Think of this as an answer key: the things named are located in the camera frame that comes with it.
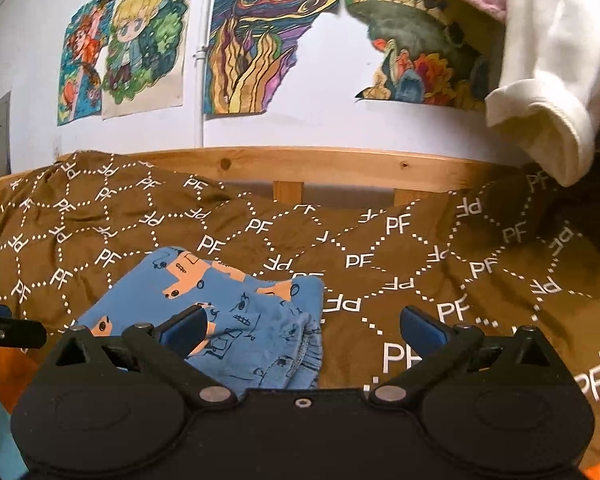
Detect white wall pipe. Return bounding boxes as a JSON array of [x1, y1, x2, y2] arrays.
[[192, 0, 217, 149]]

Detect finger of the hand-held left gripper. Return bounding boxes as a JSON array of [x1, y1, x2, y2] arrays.
[[0, 301, 48, 352]]

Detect orange figure wall poster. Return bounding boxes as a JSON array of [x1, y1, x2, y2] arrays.
[[56, 0, 105, 127]]

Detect colourful wall drawings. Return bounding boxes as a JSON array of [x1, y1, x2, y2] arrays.
[[342, 0, 507, 112]]

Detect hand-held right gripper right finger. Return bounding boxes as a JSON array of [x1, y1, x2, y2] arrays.
[[367, 305, 567, 408]]

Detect blond figure wall poster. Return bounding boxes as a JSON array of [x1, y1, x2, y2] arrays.
[[99, 0, 197, 120]]

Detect colourful swirl wall poster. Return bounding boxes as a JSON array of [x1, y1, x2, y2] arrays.
[[202, 0, 344, 120]]

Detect brown patterned blanket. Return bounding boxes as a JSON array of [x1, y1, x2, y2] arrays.
[[0, 150, 600, 461]]

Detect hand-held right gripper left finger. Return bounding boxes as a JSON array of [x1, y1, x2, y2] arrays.
[[37, 305, 236, 408]]

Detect blue printed pants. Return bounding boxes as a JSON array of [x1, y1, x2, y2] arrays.
[[72, 246, 327, 402]]

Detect white garment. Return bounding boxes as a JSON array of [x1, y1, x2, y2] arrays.
[[484, 0, 600, 187]]

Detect orange cloth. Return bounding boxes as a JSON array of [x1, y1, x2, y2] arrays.
[[0, 344, 45, 417]]

